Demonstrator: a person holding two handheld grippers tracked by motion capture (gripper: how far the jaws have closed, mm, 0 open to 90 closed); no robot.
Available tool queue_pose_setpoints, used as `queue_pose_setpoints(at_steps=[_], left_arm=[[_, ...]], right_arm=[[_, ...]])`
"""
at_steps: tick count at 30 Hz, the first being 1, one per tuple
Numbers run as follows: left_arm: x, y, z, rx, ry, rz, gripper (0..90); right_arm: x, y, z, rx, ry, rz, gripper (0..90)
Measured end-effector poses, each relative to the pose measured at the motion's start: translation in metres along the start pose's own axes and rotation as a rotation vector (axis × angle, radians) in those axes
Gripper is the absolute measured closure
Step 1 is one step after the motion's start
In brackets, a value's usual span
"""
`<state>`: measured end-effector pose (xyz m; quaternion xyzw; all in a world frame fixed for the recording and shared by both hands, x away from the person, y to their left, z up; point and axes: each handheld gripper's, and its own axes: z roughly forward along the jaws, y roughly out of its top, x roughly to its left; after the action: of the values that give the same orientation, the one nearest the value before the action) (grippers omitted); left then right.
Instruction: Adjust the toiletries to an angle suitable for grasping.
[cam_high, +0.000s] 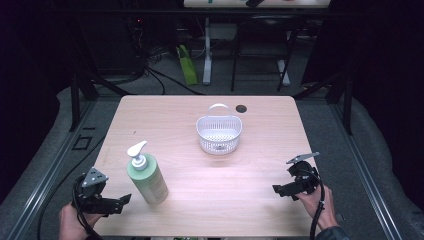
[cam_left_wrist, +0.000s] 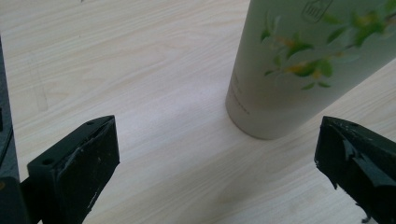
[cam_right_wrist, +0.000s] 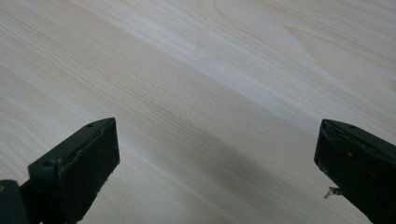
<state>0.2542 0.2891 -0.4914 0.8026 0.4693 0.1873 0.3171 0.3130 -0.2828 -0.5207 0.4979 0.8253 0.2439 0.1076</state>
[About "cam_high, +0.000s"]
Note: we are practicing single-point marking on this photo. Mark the black round table grommet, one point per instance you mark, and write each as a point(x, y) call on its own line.
point(241, 108)

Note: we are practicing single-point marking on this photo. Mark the person's left hand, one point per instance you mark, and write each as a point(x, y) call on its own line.
point(71, 223)

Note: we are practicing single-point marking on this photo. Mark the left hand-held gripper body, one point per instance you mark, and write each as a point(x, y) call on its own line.
point(90, 186)

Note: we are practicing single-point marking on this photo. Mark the person's right hand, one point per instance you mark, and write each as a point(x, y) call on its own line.
point(316, 206)

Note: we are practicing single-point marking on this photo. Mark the white-legged desk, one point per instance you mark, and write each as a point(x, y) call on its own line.
point(233, 6)

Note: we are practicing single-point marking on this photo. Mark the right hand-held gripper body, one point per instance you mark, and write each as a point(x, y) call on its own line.
point(304, 175)

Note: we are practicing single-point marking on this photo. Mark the green pump bottle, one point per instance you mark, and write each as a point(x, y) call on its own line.
point(148, 178)

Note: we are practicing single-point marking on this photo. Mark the black metal frame stand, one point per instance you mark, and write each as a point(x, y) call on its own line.
point(78, 96)
point(336, 96)

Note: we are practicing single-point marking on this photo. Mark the black chair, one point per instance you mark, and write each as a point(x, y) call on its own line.
point(263, 43)

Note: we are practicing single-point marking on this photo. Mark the white perforated plastic basket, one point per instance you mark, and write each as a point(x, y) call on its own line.
point(219, 133)

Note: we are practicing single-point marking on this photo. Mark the green bag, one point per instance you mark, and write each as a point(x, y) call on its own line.
point(187, 65)

